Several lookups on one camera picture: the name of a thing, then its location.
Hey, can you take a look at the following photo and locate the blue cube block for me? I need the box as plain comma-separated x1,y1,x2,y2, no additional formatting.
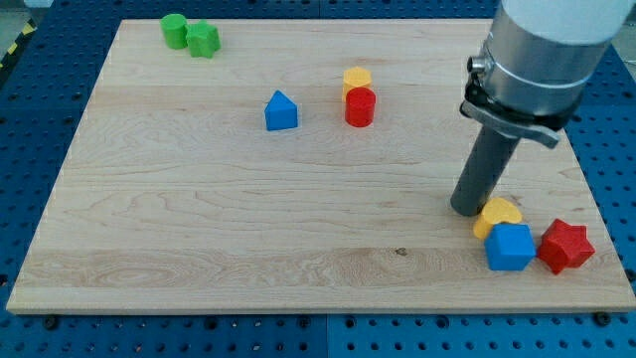
485,224,537,271

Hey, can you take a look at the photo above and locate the yellow hexagon block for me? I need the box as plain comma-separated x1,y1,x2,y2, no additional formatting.
342,67,373,102

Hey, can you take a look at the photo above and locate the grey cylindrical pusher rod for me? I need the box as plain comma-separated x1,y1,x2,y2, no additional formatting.
450,126,520,217

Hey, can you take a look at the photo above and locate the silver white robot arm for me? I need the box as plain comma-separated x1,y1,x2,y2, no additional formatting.
460,0,635,150

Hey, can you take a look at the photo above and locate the green cylinder block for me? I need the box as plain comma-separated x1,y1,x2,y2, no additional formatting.
160,13,188,50

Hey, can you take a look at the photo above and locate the green star block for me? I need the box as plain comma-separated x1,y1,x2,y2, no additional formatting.
186,20,221,59

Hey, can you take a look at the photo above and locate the red cylinder block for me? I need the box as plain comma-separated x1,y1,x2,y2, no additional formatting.
345,87,377,127

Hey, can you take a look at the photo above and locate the red star block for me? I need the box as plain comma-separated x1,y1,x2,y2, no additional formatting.
537,219,596,274

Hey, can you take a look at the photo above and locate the yellow heart block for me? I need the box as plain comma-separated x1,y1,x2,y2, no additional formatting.
472,197,523,241

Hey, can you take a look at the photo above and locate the light wooden board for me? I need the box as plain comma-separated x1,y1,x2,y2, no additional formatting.
7,20,635,315

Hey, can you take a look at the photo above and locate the blue triangle block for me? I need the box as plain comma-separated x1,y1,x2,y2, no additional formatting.
264,90,299,131

